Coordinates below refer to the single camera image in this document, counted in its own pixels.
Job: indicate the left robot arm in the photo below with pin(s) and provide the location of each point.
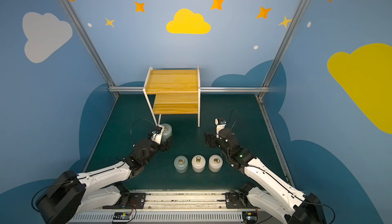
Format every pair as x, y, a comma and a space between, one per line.
72, 193

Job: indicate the left controller board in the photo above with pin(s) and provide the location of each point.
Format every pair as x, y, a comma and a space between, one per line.
121, 217

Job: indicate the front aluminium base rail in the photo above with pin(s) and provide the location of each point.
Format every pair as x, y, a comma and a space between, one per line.
176, 207

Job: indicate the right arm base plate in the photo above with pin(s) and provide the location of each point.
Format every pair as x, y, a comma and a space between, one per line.
234, 200

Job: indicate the left side floor rail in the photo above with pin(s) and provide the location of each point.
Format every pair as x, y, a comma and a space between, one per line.
95, 115

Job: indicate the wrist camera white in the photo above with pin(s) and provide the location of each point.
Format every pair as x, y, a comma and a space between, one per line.
220, 124
157, 134

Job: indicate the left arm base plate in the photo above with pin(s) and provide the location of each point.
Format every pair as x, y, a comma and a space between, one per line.
134, 200

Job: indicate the left vertical aluminium post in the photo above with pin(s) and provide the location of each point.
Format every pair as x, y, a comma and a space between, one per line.
74, 18

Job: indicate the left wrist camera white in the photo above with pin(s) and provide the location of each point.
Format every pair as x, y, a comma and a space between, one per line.
157, 134

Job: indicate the right vertical aluminium post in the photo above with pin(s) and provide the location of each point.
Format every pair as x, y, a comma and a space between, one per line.
297, 16

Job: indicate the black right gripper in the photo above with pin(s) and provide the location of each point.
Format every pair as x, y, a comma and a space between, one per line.
213, 140

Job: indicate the white frame wooden shelf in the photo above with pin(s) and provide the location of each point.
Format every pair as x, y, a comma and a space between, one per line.
173, 103

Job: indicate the vertical aluminium post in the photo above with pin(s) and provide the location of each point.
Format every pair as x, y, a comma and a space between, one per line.
297, 16
74, 18

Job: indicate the floor rail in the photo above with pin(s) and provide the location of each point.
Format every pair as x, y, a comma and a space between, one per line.
274, 139
95, 115

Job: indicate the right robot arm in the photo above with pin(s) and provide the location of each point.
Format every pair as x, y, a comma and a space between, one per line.
276, 197

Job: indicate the horizontal aluminium rail back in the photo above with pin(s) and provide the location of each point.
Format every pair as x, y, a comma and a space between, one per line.
189, 90

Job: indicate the controller board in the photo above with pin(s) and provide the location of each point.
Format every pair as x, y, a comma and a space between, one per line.
249, 217
121, 217

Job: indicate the right side floor rail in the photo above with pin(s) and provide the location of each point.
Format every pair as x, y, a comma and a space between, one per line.
274, 139

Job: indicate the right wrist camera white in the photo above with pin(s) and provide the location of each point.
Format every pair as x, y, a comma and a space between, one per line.
220, 124

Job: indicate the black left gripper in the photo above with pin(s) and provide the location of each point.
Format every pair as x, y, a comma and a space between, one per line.
164, 142

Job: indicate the grey-blue tea canister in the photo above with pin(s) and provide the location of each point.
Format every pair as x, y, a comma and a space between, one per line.
181, 164
166, 132

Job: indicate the right controller board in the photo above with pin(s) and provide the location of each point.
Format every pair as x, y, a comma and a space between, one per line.
249, 217

